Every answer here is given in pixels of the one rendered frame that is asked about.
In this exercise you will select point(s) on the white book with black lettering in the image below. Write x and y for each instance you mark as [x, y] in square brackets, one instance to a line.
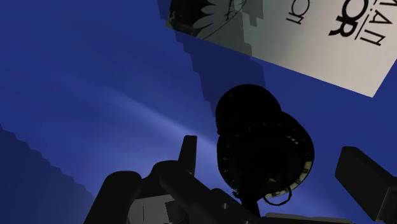
[304, 37]

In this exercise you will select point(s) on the black round object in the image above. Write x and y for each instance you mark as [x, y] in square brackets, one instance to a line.
[260, 145]

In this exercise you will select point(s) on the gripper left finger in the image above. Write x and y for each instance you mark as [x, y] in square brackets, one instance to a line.
[180, 186]

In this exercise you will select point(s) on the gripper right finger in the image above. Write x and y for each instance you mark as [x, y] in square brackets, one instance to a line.
[369, 183]

